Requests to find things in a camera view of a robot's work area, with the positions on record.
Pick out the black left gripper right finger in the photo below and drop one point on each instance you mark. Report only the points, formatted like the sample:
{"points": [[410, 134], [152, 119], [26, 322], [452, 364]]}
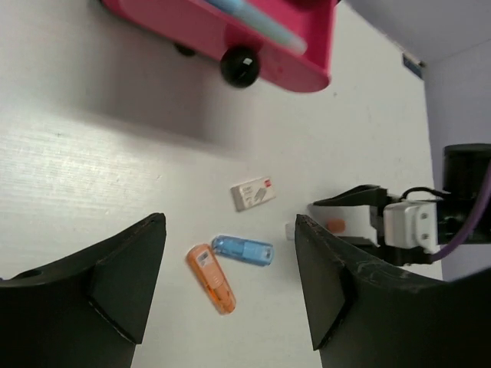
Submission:
{"points": [[364, 312]]}

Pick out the blue table corner sticker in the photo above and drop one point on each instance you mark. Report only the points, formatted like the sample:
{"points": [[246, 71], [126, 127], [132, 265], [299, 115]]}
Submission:
{"points": [[414, 67]]}

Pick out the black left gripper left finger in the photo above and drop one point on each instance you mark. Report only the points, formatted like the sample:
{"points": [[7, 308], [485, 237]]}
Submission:
{"points": [[89, 309]]}

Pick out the white staples box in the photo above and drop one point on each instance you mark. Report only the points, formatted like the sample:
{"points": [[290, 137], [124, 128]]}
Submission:
{"points": [[252, 193]]}

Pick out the orange correction tape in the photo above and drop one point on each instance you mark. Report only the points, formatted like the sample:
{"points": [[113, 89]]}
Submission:
{"points": [[202, 261]]}

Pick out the orange cap highlighter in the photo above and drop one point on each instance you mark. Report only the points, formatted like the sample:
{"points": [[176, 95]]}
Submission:
{"points": [[335, 225]]}

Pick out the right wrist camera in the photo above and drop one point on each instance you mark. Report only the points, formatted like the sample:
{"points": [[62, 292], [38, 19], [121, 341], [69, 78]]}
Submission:
{"points": [[411, 224]]}

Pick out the blue cap highlighter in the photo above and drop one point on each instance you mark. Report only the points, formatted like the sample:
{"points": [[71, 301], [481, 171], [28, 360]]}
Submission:
{"points": [[262, 23]]}

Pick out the black round drawer knob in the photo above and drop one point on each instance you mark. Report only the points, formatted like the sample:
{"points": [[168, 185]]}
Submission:
{"points": [[240, 67]]}

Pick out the blue correction tape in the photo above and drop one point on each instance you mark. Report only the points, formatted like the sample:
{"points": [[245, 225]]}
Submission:
{"points": [[245, 250]]}

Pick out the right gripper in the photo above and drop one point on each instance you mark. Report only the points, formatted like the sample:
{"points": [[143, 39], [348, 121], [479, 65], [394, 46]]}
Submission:
{"points": [[463, 205]]}

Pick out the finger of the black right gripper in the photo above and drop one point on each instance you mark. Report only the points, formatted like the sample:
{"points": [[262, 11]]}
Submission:
{"points": [[359, 242]]}

